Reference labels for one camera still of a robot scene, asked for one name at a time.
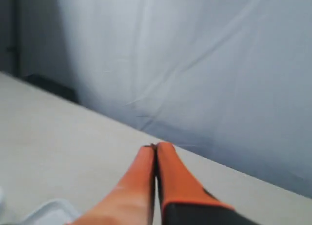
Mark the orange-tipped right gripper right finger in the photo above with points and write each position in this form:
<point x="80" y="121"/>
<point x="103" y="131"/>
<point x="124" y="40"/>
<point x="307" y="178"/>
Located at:
<point x="184" y="200"/>

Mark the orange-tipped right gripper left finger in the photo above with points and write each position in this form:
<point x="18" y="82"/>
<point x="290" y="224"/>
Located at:
<point x="131" y="202"/>

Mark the white rectangular plastic tray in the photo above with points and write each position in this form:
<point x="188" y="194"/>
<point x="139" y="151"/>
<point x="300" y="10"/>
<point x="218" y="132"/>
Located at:
<point x="34" y="205"/>

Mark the grey-white backdrop curtain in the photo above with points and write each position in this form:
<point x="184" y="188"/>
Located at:
<point x="230" y="80"/>

